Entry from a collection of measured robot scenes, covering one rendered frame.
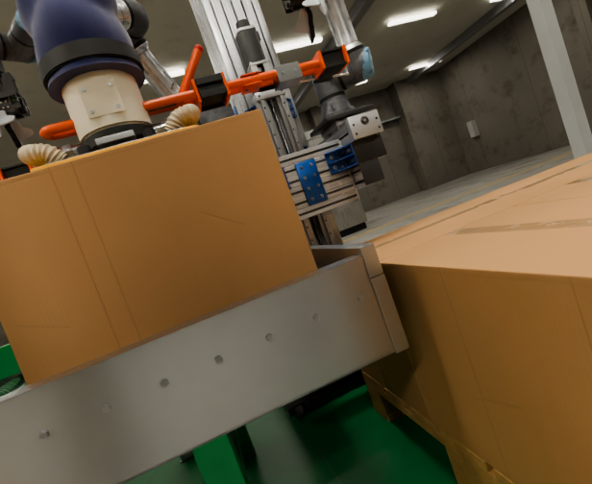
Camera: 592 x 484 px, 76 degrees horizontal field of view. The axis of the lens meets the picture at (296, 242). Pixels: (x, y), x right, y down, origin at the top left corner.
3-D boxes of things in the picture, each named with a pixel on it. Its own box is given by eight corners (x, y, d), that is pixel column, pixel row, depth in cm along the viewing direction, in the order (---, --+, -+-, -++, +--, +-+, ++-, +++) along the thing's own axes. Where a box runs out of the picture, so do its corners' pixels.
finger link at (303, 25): (295, 45, 119) (289, 12, 113) (312, 40, 120) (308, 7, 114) (298, 47, 117) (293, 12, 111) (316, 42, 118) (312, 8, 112)
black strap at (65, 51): (27, 68, 78) (19, 50, 78) (62, 109, 101) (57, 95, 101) (137, 45, 84) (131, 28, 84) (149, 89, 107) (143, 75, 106)
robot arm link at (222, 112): (222, 121, 145) (209, 86, 145) (201, 135, 154) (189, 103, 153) (243, 120, 155) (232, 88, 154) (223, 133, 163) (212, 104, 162)
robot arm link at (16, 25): (166, 17, 138) (37, 35, 103) (152, 35, 145) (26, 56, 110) (148, -15, 135) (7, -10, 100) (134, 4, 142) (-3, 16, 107)
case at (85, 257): (32, 399, 70) (-55, 194, 68) (90, 347, 109) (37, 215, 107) (322, 280, 85) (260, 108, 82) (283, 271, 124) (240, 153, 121)
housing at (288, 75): (280, 82, 101) (274, 65, 101) (274, 92, 108) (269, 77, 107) (304, 76, 103) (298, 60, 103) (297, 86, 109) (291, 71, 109)
